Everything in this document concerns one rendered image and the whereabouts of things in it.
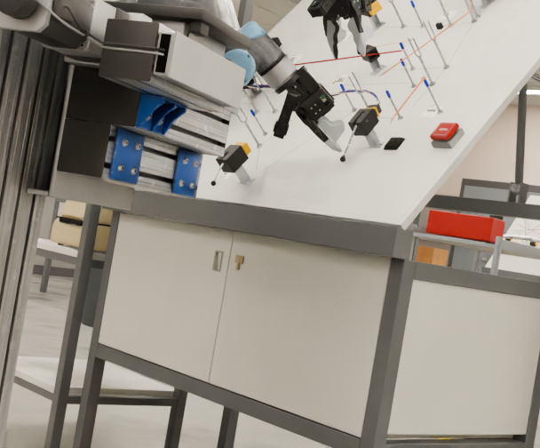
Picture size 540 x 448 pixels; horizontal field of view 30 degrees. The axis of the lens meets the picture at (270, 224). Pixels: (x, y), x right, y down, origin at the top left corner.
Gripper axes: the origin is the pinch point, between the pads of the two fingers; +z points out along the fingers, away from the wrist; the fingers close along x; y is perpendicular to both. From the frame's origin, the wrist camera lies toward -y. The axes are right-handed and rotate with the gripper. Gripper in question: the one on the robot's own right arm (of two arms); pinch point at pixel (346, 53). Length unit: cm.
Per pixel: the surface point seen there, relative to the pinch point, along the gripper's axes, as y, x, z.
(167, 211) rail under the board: -17, 59, 36
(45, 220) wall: 355, 790, 191
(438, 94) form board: 22.6, -7.2, 14.9
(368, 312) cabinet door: -25, -16, 54
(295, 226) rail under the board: -20.0, 6.6, 36.5
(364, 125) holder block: -0.3, -2.1, 17.2
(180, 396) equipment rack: 1, 99, 107
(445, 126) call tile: 5.5, -21.1, 19.1
